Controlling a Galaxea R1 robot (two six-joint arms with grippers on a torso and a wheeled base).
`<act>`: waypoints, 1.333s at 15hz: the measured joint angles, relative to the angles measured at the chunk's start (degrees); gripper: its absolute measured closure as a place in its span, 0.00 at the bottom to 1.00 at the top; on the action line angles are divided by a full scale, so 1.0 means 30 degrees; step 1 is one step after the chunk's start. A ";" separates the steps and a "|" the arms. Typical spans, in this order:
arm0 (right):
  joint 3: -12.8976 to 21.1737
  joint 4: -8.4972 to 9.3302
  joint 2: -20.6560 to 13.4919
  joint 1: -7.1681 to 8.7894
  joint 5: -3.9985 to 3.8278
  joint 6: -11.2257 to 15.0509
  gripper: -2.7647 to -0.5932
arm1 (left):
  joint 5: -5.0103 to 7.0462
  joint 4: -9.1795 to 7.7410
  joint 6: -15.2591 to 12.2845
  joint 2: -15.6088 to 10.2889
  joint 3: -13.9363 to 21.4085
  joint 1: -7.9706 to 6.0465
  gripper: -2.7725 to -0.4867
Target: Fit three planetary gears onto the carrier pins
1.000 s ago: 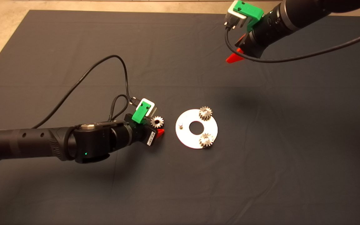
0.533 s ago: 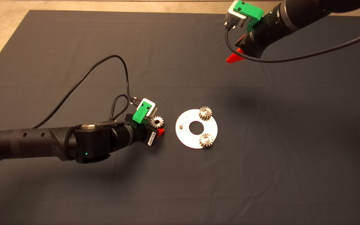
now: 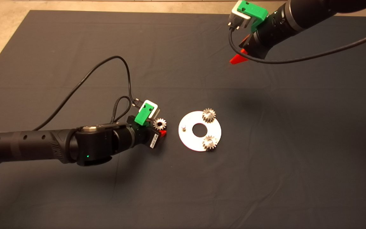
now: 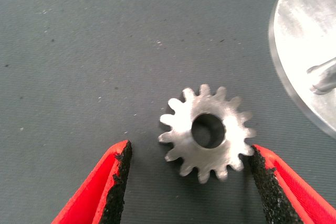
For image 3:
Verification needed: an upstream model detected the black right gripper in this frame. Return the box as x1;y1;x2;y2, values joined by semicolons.
229;5;299;65

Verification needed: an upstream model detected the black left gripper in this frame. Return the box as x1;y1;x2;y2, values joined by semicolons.
126;115;167;149

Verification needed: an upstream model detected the small steel planetary gear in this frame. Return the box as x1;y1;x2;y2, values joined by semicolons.
153;118;167;130
202;135;218;151
202;108;217;123

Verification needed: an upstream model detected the round metal carrier plate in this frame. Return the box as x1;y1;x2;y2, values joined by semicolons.
179;111;222;152

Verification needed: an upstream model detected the dark grey table cloth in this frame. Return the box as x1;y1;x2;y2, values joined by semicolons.
0;10;366;229

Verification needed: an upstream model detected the silver left camera box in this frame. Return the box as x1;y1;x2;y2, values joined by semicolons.
139;100;160;120

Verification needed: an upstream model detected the silver camera box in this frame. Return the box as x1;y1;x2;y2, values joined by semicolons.
139;100;160;120
227;5;252;31

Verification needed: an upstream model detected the green left camera mount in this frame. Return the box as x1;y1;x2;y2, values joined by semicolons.
134;103;154;127

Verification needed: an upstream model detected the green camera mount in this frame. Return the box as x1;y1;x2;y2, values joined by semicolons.
134;103;154;127
237;0;269;32

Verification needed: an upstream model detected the silver right camera box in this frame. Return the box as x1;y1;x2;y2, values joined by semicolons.
227;5;252;31

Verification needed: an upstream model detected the green right camera mount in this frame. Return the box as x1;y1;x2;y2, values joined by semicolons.
237;0;269;32

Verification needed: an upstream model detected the braided black left arm cable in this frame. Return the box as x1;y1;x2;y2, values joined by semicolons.
110;96;132;125

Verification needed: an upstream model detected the smooth black right camera cable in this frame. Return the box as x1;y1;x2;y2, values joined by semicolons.
228;25;366;65

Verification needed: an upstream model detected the smooth black camera cable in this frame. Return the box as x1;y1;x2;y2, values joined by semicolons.
0;56;140;188
228;25;366;65

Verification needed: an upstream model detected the smooth black left camera cable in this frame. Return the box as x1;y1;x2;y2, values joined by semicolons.
0;56;140;188

